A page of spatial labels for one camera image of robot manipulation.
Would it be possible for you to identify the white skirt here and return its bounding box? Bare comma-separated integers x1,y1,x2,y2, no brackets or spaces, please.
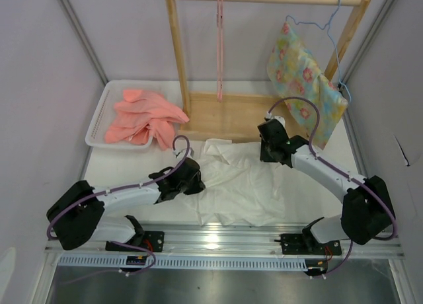
181,139,286,227

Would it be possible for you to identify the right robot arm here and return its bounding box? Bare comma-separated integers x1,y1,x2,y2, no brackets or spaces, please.
258,118,396,254

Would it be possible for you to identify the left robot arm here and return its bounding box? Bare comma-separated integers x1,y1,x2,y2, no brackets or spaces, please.
46,158,206,251

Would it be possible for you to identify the floral patterned skirt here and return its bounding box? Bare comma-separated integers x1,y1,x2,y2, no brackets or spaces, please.
266,22,348,149

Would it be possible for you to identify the pink clothes hanger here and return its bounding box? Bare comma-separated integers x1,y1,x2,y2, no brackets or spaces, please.
216,0,224,102

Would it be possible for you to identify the wooden clothes rack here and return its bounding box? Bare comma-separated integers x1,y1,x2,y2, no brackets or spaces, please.
164,0,373,145

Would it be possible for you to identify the pink garment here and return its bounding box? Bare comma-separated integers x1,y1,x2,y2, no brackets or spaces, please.
104,89,189,151

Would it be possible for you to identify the white plastic basket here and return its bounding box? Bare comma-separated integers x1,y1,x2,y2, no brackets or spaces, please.
85,79,182,151

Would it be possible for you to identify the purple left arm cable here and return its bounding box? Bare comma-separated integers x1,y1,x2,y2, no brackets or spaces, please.
48,135,192,284

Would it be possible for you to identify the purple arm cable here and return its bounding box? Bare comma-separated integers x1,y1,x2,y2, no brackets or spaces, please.
264,97,397,280
48,135,192,284

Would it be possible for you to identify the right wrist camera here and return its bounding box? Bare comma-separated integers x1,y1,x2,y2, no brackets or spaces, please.
264,112,286,127

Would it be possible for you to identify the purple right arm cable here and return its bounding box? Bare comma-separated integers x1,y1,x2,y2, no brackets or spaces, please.
264,97,397,280

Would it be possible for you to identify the aluminium frame rail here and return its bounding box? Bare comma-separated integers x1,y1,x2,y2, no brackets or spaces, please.
44,219,406,262

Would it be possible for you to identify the white slotted cable duct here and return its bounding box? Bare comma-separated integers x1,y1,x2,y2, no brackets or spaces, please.
58,254,308,272

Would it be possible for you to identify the blue wire hanger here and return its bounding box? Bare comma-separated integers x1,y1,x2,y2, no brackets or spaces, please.
285,0,352,102

